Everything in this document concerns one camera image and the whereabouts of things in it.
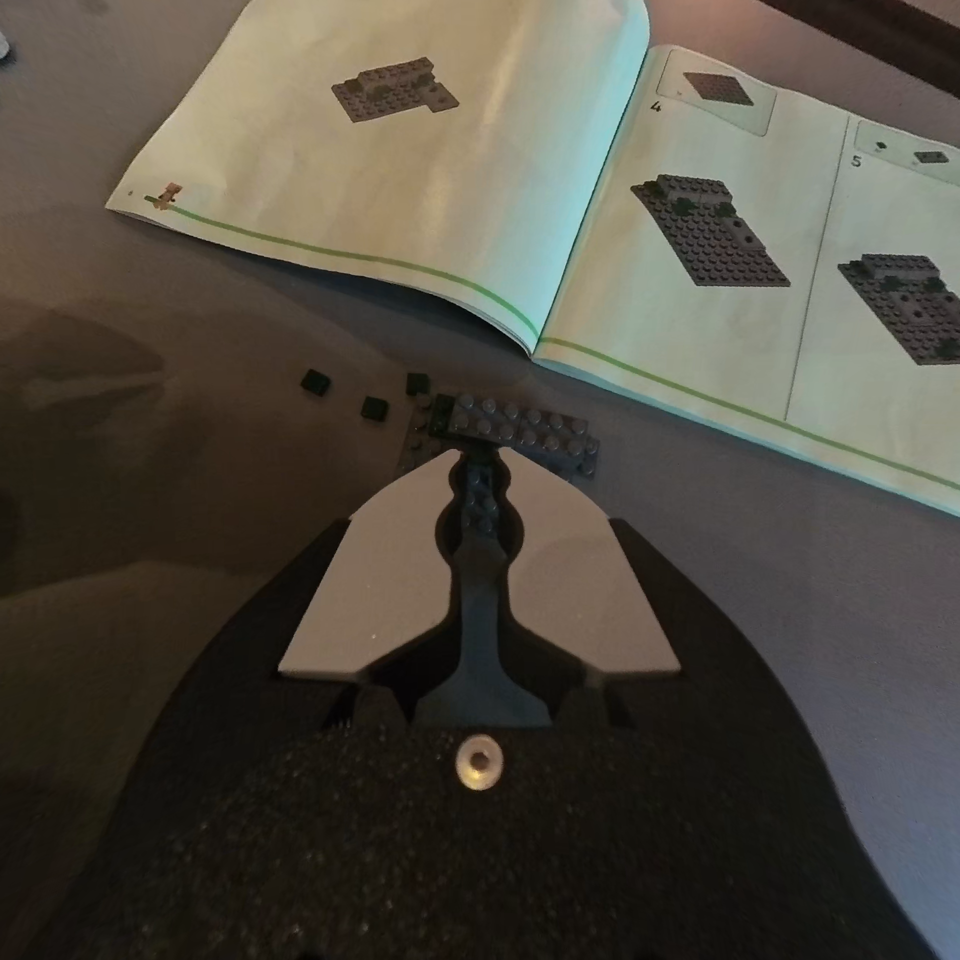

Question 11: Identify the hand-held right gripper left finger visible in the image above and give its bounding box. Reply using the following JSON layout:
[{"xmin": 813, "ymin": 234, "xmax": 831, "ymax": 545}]
[{"xmin": 277, "ymin": 448, "xmax": 464, "ymax": 684}]

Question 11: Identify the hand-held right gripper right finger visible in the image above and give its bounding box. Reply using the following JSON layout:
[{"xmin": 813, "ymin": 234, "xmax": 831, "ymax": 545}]
[{"xmin": 497, "ymin": 448, "xmax": 684, "ymax": 687}]

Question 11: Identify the grey toy brick assembly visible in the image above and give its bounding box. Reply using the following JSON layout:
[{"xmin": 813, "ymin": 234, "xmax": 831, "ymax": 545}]
[{"xmin": 405, "ymin": 391, "xmax": 601, "ymax": 543}]

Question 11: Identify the open building instruction booklet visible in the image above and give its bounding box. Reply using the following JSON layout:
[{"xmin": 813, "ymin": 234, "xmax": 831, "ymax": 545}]
[{"xmin": 105, "ymin": 0, "xmax": 960, "ymax": 519}]

